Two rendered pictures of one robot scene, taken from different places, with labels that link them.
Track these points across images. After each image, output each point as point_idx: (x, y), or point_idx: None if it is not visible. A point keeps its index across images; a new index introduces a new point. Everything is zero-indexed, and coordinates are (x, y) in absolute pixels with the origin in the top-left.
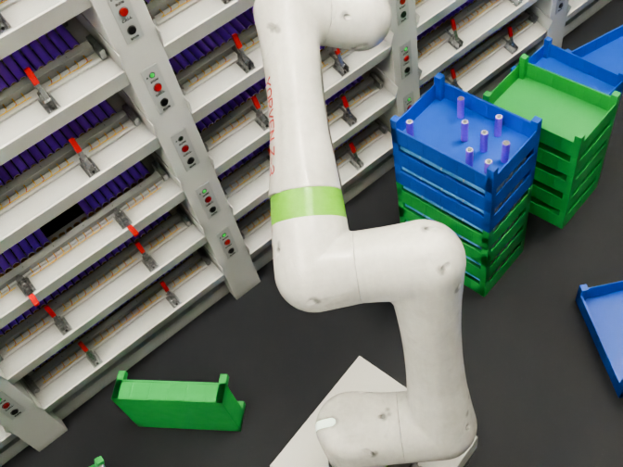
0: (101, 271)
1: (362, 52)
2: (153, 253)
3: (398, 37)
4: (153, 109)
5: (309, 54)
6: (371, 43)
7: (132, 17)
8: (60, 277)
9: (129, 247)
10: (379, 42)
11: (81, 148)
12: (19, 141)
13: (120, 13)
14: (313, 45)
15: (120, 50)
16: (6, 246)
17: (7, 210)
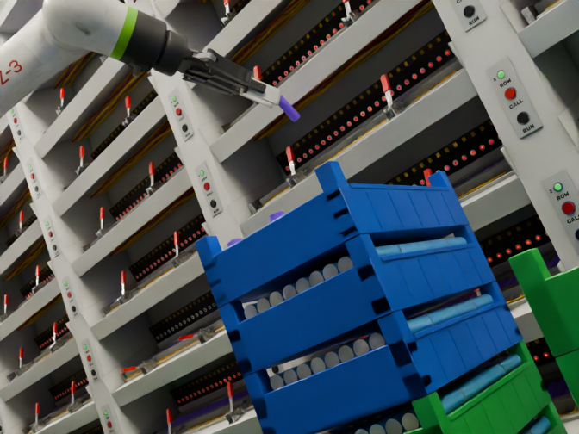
0: (217, 409)
1: (483, 192)
2: (248, 412)
3: (529, 162)
4: (208, 210)
5: (9, 40)
6: (47, 24)
7: (184, 116)
8: (158, 368)
9: (243, 397)
10: (54, 22)
11: (177, 241)
12: (133, 215)
13: (176, 112)
14: (19, 34)
15: (181, 146)
16: (133, 312)
17: (148, 287)
